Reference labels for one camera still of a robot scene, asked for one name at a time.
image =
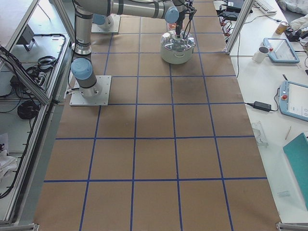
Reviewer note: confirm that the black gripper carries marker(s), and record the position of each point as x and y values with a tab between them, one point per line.
179	17

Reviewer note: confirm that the glass pot lid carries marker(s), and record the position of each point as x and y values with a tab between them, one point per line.
172	42

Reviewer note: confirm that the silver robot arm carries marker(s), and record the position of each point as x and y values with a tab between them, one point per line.
169	10
81	67

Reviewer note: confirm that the pale green electric pot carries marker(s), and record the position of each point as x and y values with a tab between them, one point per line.
173	57

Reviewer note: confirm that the pink bowl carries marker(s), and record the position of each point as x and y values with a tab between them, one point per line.
171	26

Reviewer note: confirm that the white mug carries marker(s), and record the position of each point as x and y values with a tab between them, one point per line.
260	54

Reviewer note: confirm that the yellow paper cup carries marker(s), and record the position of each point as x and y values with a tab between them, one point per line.
281	28

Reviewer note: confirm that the blue teach pendant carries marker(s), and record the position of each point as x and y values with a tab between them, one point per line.
282	51
293	100

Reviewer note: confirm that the black power adapter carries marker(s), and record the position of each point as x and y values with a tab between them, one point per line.
261	106

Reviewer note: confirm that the clear plastic holder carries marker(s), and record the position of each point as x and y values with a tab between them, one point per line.
259	134

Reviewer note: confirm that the teal folder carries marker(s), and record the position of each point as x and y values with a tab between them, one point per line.
297	154

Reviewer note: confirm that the aluminium frame post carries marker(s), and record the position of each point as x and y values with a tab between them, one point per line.
245	11

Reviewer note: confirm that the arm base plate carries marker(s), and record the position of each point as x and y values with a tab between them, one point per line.
94	96
102	24

